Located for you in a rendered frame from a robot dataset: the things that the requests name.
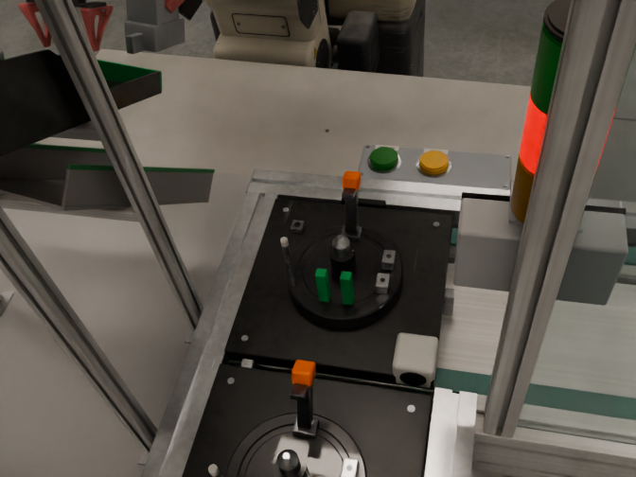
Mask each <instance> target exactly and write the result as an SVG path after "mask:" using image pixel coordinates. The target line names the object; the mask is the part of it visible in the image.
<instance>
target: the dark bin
mask: <svg viewBox="0 0 636 477"><path fill-rule="evenodd" d="M97 62H98V64H99V67H100V69H101V71H102V74H103V76H104V78H105V80H106V82H107V84H108V87H109V89H110V91H111V94H112V96H113V98H114V101H115V104H116V107H117V109H118V110H120V109H122V108H125V107H127V106H130V105H132V104H134V103H137V102H139V101H142V100H144V99H147V98H149V97H153V96H156V95H158V94H161V93H162V72H161V71H158V70H152V69H148V68H143V67H137V66H132V65H127V64H122V63H116V62H106V61H102V60H97ZM89 121H91V118H90V116H89V115H88V113H87V111H86V109H85V107H84V105H83V103H82V100H81V98H80V95H79V93H78V91H77V89H76V87H75V85H74V82H73V81H72V79H71V77H70V75H69V73H68V71H67V69H66V67H65V64H64V62H63V60H62V57H61V55H56V54H55V53H53V52H52V51H51V50H49V49H44V50H40V51H36V52H32V53H28V54H25V55H20V56H16V57H12V58H8V59H4V60H0V156H2V155H4V154H7V153H9V152H12V151H15V150H18V149H20V148H23V147H25V146H28V145H30V144H33V143H35V142H38V141H41V140H43V139H46V138H47V137H50V136H52V135H55V134H57V133H62V132H64V131H67V130H69V129H72V128H74V127H77V126H78V125H81V124H83V123H86V122H89Z"/></svg>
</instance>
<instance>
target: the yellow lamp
mask: <svg viewBox="0 0 636 477"><path fill-rule="evenodd" d="M534 175H535V174H533V173H532V172H530V171H529V170H528V169H527V168H526V167H525V166H524V164H523V163H522V162H521V158H520V154H519V159H518V164H517V169H516V174H515V180H514V185H513V190H512V195H511V201H510V206H511V210H512V212H513V214H514V215H515V217H516V218H517V219H518V220H519V221H520V222H521V223H523V224H524V220H525V216H526V211H527V206H528V203H529V198H530V193H531V189H532V184H533V180H534Z"/></svg>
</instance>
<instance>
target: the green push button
mask: <svg viewBox="0 0 636 477"><path fill-rule="evenodd" d="M370 164H371V166H372V167H373V168H375V169H377V170H390V169H392V168H394V167H395V166H396V165H397V164H398V153H397V152H396V151H395V150H394V149H392V148H388V147H380V148H377V149H375V150H373V151H372V152H371V154H370Z"/></svg>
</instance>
